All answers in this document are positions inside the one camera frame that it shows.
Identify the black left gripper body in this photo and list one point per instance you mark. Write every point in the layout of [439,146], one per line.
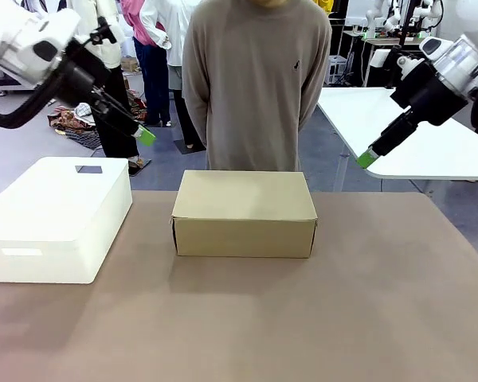
[81,75]

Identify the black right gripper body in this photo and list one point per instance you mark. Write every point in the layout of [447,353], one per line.
[430,97]

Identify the brown cardboard shoe box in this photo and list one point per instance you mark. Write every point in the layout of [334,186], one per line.
[243,235]

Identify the person's left forearm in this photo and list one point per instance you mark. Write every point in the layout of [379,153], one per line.
[308,113]

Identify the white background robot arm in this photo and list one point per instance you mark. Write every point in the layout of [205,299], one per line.
[372,20]
[428,16]
[392,20]

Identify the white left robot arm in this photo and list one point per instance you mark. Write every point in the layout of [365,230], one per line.
[20,44]

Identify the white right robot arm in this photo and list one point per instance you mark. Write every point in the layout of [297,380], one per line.
[462,59]

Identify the small background cardboard box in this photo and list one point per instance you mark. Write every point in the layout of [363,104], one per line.
[130,63]

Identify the white plastic storage box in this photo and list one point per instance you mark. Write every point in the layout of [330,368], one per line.
[52,215]

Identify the mannequin white jacket black trousers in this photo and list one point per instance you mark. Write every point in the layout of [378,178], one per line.
[123,149]

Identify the white background table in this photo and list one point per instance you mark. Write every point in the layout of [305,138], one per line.
[422,159]

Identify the pile of patterned clothes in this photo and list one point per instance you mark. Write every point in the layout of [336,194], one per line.
[69,119]

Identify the mannequin pink top navy trousers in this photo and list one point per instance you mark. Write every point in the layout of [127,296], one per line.
[153,79]

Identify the dark rectangular label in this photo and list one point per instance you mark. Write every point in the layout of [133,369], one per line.
[88,169]

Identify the background workbench table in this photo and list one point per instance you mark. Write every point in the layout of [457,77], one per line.
[378,43]

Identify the black vertical pole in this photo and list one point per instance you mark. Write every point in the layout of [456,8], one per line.
[404,24]

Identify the white plastic crate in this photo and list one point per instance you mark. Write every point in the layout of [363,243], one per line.
[336,69]

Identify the mannequin white shirt grey shorts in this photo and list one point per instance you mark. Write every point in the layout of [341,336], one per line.
[171,24]

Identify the white background board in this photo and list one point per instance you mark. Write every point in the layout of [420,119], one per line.
[356,10]

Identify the person in beige sweater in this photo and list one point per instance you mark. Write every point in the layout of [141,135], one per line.
[255,79]

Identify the yellow background object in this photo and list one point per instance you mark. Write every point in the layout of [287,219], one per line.
[326,5]

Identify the mannequin floor base plate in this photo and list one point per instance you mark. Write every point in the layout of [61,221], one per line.
[140,167]
[183,146]

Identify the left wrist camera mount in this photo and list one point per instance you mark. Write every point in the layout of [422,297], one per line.
[101,33]

